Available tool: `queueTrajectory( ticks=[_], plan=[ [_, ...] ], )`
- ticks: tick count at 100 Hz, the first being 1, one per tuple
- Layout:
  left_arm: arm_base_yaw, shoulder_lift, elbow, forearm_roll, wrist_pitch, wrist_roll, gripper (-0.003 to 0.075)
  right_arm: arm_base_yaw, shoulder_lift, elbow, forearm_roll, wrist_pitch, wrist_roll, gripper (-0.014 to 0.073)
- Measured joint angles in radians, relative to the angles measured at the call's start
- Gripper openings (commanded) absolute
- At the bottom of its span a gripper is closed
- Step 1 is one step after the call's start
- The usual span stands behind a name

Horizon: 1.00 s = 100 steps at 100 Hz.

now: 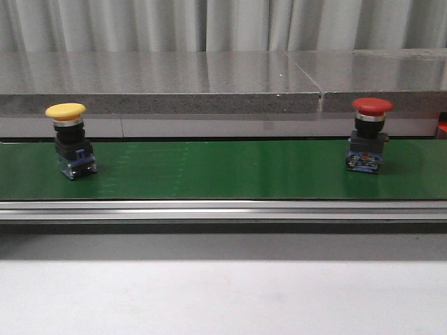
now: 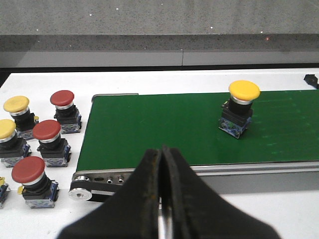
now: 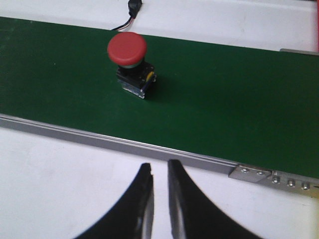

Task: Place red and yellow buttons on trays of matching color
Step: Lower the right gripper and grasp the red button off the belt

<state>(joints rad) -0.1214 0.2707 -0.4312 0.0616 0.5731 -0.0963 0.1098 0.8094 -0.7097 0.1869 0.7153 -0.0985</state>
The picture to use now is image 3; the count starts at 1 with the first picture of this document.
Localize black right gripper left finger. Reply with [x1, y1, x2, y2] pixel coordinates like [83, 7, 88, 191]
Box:
[77, 163, 154, 239]

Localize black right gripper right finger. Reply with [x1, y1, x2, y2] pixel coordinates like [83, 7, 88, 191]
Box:
[167, 159, 259, 239]

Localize green conveyor belt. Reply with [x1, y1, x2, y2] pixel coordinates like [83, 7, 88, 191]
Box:
[0, 17, 319, 178]

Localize red mushroom push button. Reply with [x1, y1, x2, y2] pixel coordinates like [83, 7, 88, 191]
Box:
[107, 32, 157, 99]

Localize aluminium rail joint bracket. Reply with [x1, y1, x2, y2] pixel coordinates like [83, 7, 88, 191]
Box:
[228, 164, 272, 183]

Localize aluminium conveyor side rail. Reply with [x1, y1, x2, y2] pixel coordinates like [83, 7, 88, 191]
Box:
[0, 114, 319, 198]

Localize black connector with cable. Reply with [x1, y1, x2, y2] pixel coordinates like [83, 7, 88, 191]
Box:
[112, 0, 143, 31]

